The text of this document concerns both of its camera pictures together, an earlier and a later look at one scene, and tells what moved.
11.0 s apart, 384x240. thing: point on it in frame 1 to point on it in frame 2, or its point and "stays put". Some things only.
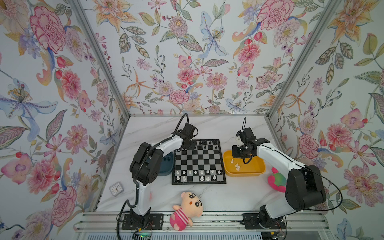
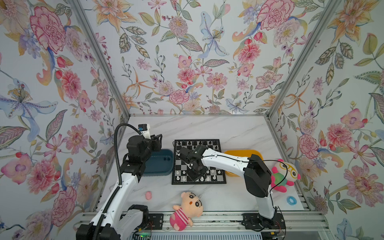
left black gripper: (193, 146) to (154, 142)
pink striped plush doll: (191, 208) stays put
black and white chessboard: (202, 165) stays put
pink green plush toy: (278, 181) stays put
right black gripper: (238, 150) to (194, 163)
